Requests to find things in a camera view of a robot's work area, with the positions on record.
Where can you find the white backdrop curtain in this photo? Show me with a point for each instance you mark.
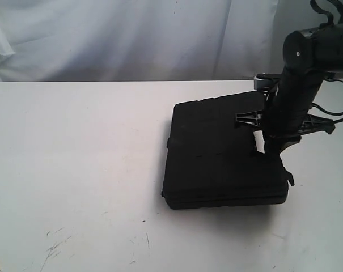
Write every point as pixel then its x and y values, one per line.
pixel 146 40

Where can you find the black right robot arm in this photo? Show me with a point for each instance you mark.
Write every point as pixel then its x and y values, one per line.
pixel 310 56

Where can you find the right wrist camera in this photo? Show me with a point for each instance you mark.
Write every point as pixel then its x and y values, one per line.
pixel 264 82

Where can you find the black plastic tool case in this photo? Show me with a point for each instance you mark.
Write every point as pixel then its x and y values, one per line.
pixel 211 162

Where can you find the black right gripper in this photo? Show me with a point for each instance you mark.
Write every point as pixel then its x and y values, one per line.
pixel 279 131

